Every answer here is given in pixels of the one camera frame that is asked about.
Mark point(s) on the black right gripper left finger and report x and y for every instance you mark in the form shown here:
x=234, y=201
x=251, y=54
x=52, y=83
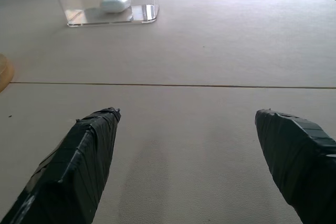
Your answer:
x=71, y=171

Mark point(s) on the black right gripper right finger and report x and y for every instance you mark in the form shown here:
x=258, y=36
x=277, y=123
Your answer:
x=302, y=161

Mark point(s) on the round wooden base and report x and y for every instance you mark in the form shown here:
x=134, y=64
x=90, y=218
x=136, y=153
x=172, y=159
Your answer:
x=4, y=71

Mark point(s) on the white earbuds case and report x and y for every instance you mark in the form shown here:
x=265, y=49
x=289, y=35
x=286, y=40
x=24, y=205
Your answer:
x=115, y=3

